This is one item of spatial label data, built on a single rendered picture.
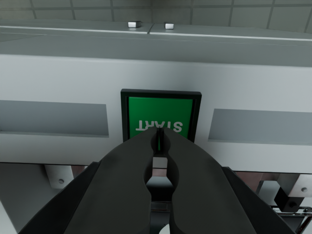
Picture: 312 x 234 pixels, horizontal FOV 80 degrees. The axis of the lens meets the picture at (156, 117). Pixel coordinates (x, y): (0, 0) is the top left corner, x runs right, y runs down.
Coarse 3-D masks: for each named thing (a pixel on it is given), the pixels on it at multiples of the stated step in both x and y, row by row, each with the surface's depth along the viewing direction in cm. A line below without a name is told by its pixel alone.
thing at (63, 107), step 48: (0, 48) 14; (48, 48) 15; (96, 48) 16; (144, 48) 17; (192, 48) 18; (240, 48) 20; (288, 48) 22; (0, 96) 14; (48, 96) 14; (96, 96) 14; (240, 96) 13; (288, 96) 13; (0, 144) 16; (48, 144) 16; (96, 144) 16; (240, 144) 15; (288, 144) 15
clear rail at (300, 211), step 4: (152, 204) 28; (156, 204) 28; (160, 204) 28; (164, 204) 28; (168, 204) 28; (152, 208) 28; (156, 208) 28; (160, 208) 28; (164, 208) 28; (168, 208) 28; (276, 208) 28; (300, 208) 28; (304, 208) 28; (308, 208) 29; (276, 212) 28; (280, 212) 28; (284, 212) 28; (296, 212) 28; (300, 212) 28; (304, 212) 28; (308, 212) 28
